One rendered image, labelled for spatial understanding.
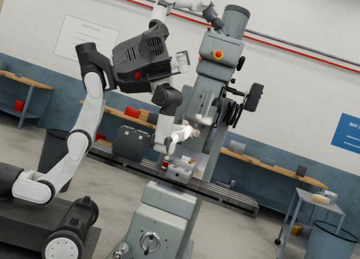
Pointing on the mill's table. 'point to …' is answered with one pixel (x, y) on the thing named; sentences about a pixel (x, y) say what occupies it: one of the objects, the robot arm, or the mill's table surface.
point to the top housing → (227, 45)
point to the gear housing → (215, 70)
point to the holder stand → (130, 143)
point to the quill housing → (201, 80)
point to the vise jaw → (183, 164)
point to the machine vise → (184, 176)
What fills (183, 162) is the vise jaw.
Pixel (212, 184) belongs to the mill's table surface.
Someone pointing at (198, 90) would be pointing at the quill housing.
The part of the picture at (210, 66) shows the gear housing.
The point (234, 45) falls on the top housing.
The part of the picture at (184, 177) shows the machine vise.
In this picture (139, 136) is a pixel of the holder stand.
